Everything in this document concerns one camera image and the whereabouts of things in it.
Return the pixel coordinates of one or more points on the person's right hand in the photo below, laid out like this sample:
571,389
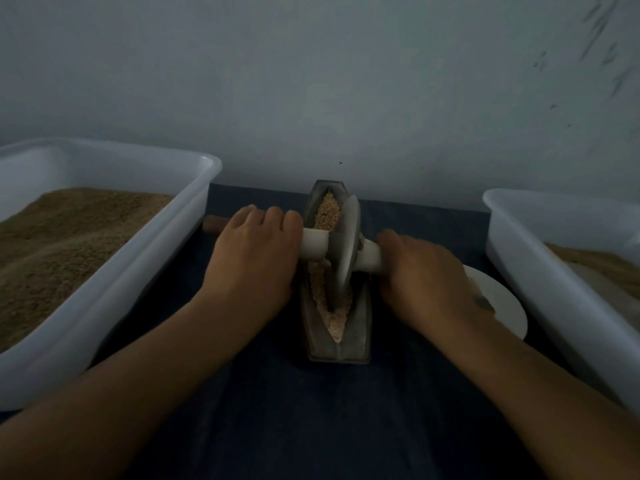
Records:
428,285

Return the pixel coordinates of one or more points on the dark blue table cloth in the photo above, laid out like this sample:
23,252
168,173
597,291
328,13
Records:
320,430

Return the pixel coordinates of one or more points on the large brown grain heap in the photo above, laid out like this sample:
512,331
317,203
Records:
55,260
602,263

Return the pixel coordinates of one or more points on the white plastic tub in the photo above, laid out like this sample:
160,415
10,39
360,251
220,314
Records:
560,305
155,260

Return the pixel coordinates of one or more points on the white round plate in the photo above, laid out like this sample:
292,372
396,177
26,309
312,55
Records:
502,300

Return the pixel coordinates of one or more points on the boat-shaped metal grinding trough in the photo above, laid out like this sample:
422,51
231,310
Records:
337,347

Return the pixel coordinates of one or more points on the person's right forearm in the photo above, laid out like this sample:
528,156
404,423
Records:
545,405

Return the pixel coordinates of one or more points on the person's left hand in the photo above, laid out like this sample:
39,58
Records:
250,260

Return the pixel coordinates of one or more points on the person's left forearm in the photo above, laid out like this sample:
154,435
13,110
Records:
100,410

